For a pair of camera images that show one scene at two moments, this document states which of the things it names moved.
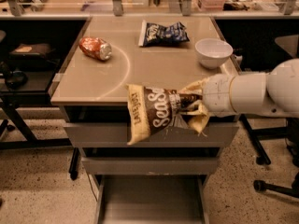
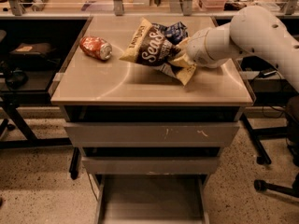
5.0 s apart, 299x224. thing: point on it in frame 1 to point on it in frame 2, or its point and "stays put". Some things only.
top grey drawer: x=115 y=134 stays put
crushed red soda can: x=95 y=47 stays put
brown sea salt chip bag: x=151 y=109 to x=151 y=46
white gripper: x=216 y=93 to x=196 y=48
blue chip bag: x=155 y=35 stays put
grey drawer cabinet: x=163 y=178 stays put
